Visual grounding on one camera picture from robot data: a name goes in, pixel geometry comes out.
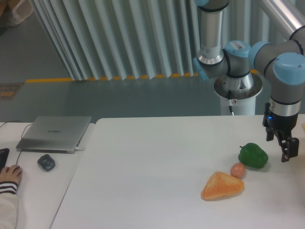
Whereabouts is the person's hand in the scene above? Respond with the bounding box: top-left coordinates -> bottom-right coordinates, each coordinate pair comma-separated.
0,165 -> 22,185

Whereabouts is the dark grey computer mouse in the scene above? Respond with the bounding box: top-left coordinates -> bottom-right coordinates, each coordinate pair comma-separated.
37,154 -> 56,172

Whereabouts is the brown egg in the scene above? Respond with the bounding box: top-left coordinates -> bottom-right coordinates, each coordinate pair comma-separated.
230,163 -> 245,178

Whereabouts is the green bell pepper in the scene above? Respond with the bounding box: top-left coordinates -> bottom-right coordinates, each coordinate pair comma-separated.
238,143 -> 269,168

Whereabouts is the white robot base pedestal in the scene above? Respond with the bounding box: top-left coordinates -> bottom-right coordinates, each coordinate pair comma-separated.
214,73 -> 263,115

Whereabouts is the orange triangular bread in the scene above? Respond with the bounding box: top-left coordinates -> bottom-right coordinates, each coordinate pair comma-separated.
201,172 -> 244,201

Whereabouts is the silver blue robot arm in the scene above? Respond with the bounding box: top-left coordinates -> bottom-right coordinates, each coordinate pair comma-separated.
193,0 -> 305,162

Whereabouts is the black cable on desk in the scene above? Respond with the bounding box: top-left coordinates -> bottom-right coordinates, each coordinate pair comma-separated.
0,120 -> 33,167

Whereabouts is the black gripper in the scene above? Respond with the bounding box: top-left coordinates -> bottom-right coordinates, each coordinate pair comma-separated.
263,103 -> 299,162

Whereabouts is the robot base cable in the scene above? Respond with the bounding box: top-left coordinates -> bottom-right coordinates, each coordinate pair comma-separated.
227,89 -> 235,116

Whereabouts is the white sleeved forearm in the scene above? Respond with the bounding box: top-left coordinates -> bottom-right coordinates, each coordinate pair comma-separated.
0,181 -> 18,229

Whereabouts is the silver closed laptop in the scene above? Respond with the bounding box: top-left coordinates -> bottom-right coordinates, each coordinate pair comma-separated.
16,116 -> 92,153

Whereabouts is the white folding partition screen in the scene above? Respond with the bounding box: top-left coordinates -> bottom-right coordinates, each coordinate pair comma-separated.
28,0 -> 291,81

